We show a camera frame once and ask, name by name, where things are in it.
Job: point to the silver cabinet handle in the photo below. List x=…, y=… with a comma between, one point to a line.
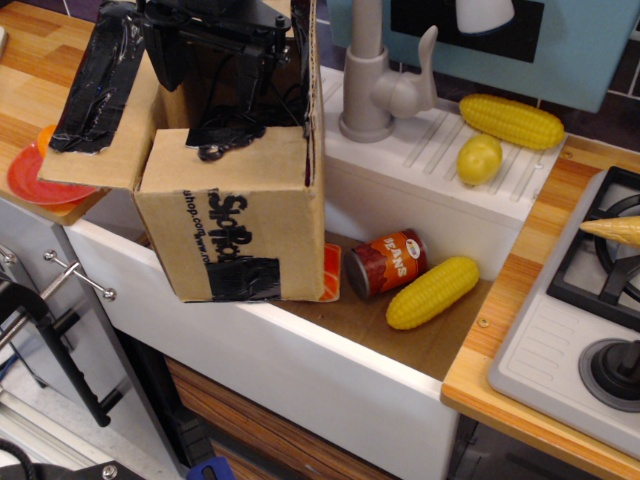
x=75, y=272

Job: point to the light blue toy microwave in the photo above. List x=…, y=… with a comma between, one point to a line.
x=563, y=52

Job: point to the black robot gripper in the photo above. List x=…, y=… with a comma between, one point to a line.
x=251, y=28

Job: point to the red plastic plate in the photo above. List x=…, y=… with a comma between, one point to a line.
x=23, y=180

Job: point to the toy beans can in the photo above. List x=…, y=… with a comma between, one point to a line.
x=386, y=263

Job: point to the blue clamp handle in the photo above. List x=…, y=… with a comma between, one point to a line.
x=216, y=468

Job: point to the grey toy faucet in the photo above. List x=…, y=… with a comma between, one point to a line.
x=375, y=96

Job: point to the yellow toy potato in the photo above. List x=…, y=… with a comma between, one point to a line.
x=479, y=160

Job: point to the white cup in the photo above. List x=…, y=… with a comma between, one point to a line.
x=482, y=16

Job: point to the cardboard box with black tape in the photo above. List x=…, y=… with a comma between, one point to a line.
x=232, y=202

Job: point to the grey toy stove top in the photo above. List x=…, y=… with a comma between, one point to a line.
x=538, y=362

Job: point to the yellow ice cream cone toy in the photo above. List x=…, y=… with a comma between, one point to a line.
x=624, y=230

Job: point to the white toy sink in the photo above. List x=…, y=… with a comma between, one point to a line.
x=336, y=369

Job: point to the grey stove knob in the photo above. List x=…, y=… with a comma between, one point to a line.
x=609, y=369

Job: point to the yellow toy corn on drainer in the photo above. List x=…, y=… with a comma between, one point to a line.
x=512, y=121

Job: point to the orange salmon sushi toy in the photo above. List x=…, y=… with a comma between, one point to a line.
x=332, y=273

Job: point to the yellow toy corn in sink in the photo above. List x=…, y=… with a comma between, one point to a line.
x=432, y=293

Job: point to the black metal clamp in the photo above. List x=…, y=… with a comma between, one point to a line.
x=99, y=409

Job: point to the black burner grate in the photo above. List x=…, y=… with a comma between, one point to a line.
x=597, y=275

